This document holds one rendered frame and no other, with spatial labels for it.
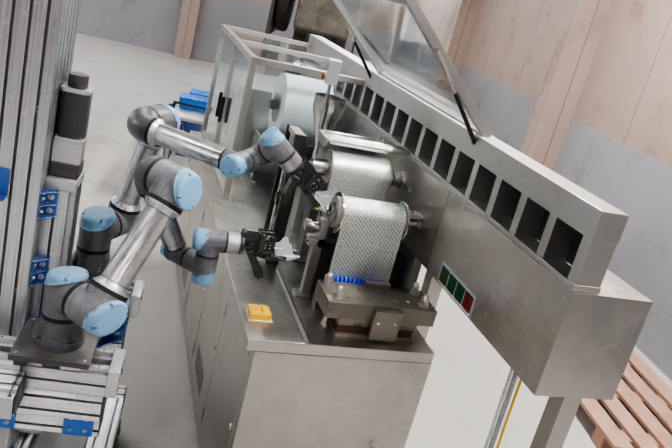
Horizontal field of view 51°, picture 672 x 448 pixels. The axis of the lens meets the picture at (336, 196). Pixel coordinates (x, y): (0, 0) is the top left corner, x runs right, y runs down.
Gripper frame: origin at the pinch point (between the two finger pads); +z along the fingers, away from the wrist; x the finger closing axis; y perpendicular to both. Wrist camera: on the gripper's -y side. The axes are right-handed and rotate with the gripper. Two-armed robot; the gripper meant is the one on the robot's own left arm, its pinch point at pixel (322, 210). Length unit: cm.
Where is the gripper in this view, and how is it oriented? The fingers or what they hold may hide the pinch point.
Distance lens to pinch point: 249.0
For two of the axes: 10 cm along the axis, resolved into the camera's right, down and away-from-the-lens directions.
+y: 7.9, -6.2, -0.1
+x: -2.6, -3.5, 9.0
